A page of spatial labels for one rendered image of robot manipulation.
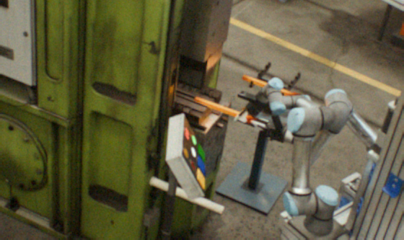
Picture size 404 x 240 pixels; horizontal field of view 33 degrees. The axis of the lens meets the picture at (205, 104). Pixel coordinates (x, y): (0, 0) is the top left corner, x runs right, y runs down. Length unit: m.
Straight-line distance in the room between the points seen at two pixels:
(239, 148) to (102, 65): 1.90
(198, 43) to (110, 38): 0.46
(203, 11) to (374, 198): 1.25
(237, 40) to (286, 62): 0.55
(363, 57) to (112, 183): 3.49
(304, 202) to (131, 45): 1.16
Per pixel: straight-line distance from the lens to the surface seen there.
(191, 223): 4.34
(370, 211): 3.47
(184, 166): 3.25
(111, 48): 3.58
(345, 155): 5.46
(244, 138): 5.38
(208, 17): 3.46
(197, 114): 3.86
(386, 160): 3.28
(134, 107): 3.60
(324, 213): 3.44
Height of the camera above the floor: 3.23
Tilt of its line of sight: 35 degrees down
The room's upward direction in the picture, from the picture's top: 8 degrees clockwise
